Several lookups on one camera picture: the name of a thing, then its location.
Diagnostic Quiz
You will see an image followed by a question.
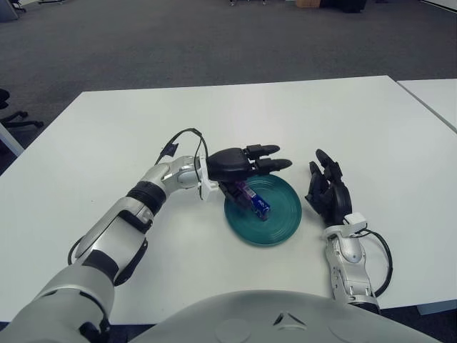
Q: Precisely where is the black bulky background object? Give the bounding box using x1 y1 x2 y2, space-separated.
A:
321 0 368 11

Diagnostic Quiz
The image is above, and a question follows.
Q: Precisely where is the blue gum box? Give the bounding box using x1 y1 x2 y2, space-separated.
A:
233 180 271 221

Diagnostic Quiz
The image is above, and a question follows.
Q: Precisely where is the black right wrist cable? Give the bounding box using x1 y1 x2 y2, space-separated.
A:
356 228 393 297

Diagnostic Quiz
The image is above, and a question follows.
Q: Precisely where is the white desk side panel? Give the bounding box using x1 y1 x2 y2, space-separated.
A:
0 121 25 158

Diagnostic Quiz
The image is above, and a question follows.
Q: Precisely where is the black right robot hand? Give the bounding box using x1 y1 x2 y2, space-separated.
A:
303 149 353 227

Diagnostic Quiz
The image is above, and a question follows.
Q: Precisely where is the black office chair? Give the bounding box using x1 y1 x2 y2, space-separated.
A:
0 87 44 128

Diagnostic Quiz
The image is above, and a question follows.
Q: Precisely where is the grey robot torso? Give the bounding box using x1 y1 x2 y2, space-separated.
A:
131 289 443 343

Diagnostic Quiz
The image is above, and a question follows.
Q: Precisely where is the grey office cabinet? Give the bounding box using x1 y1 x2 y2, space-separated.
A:
0 0 18 23

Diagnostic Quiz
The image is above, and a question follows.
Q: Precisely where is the teal round plate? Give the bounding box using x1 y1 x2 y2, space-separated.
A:
223 174 303 247

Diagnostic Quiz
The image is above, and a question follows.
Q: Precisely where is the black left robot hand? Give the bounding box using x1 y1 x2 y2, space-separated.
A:
206 144 293 212

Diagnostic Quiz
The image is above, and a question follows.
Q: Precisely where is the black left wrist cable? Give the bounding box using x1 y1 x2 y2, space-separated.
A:
159 127 210 201

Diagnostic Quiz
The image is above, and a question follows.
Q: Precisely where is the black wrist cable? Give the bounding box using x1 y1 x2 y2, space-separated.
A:
159 127 210 201
356 228 393 297

